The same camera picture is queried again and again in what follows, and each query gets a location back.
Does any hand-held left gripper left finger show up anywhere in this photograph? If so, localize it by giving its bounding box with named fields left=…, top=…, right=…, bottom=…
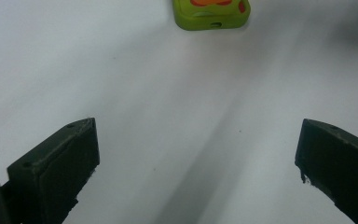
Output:
left=7, top=117, right=101, bottom=224

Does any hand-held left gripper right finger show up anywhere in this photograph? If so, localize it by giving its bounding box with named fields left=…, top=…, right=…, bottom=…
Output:
left=294, top=118, right=358, bottom=224

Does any green cartoon phone case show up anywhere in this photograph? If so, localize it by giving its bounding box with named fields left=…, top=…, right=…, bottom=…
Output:
left=171, top=0, right=252, bottom=32

